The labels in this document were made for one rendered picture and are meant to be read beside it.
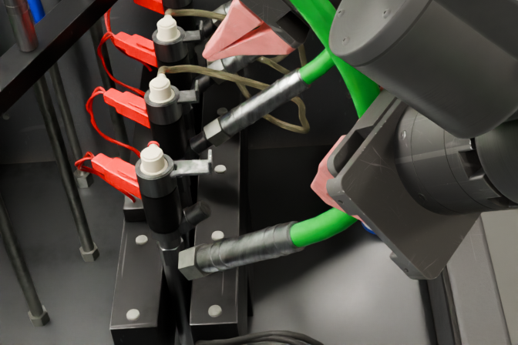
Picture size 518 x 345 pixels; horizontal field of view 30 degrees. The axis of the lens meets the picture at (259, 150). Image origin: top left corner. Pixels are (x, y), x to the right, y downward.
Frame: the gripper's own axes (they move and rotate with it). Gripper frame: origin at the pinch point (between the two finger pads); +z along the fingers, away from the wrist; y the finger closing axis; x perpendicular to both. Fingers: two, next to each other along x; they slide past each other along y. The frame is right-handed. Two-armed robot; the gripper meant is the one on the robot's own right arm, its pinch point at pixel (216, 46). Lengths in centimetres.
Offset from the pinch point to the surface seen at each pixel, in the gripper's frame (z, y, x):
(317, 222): -4.7, -8.3, 11.4
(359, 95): -13.6, -2.9, 12.0
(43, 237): 45.9, -7.7, -12.0
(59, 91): 35.3, 1.0, -20.3
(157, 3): 18.9, 0.5, -21.6
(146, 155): 10.4, -2.4, 1.7
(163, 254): 17.3, -9.5, 2.5
